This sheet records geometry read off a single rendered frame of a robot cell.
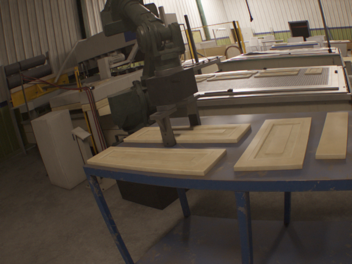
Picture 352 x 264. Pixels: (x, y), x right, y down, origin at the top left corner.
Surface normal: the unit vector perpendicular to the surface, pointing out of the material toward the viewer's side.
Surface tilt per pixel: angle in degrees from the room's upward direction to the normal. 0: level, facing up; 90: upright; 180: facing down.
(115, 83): 90
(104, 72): 90
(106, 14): 55
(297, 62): 90
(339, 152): 0
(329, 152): 0
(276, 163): 0
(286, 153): 12
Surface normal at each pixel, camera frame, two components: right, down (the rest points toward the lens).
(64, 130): 0.83, -0.03
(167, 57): 0.28, 0.20
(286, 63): -0.52, 0.34
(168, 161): -0.31, -0.86
